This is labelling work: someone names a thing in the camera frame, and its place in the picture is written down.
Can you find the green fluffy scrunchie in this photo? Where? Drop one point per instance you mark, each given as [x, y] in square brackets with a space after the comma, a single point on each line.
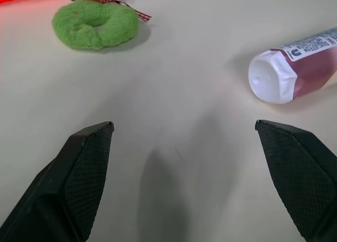
[79, 34]

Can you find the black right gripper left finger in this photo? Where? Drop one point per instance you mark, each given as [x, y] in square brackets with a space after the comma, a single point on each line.
[65, 189]

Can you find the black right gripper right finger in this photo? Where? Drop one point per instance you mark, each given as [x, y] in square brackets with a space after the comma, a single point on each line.
[302, 179]

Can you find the red liquid bottle white cap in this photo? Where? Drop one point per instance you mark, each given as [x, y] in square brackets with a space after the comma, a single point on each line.
[310, 71]

